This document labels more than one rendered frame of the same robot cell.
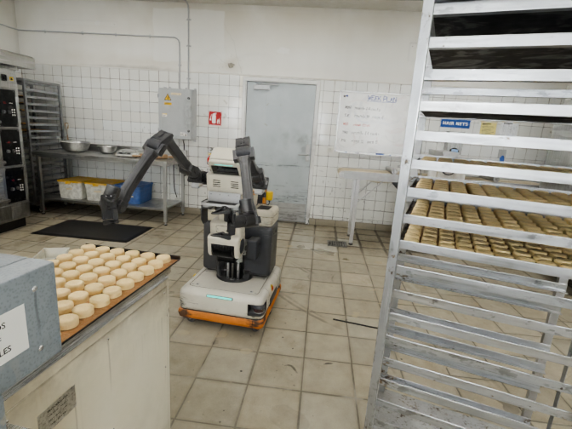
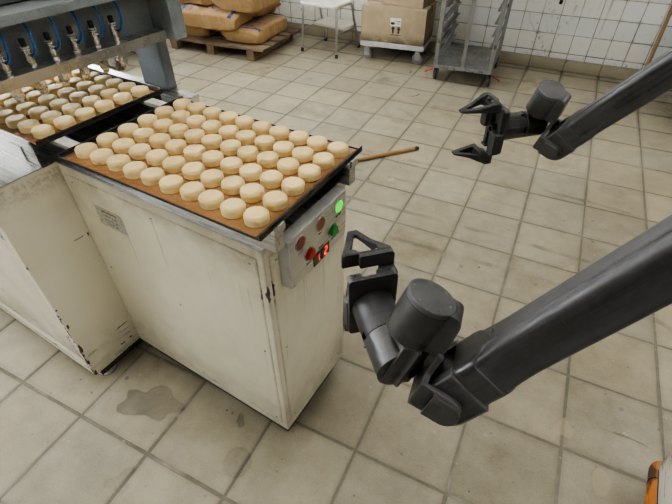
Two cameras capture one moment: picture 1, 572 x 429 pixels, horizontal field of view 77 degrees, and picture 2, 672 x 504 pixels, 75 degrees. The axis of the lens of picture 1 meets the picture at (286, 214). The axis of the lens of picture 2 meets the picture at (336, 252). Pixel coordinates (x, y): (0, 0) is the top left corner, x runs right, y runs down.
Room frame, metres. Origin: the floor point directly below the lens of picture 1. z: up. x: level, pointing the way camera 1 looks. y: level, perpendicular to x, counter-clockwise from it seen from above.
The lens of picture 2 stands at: (1.61, -0.15, 1.43)
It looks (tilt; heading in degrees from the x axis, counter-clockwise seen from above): 42 degrees down; 111
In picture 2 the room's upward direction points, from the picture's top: straight up
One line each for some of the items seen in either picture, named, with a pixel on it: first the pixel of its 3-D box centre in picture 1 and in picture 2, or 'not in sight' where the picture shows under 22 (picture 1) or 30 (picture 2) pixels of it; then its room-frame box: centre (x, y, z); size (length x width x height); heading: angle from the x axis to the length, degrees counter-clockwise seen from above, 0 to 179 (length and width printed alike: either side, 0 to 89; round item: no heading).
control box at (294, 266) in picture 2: not in sight; (315, 235); (1.28, 0.58, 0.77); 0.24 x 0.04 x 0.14; 79
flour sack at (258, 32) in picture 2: not in sight; (256, 26); (-0.86, 4.09, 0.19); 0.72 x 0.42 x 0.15; 89
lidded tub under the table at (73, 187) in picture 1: (79, 187); not in sight; (5.16, 3.07, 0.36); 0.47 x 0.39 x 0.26; 173
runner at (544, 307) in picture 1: (471, 291); not in sight; (1.42, -0.82, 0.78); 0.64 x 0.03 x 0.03; 67
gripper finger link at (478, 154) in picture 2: (111, 218); (472, 145); (1.58, 0.80, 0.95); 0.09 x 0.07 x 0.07; 35
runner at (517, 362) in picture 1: (460, 346); not in sight; (1.42, -0.82, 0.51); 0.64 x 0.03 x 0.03; 67
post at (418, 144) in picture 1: (404, 235); not in sight; (1.56, -0.55, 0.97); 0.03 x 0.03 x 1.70; 67
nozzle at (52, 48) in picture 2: not in sight; (57, 52); (0.54, 0.69, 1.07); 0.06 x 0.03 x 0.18; 169
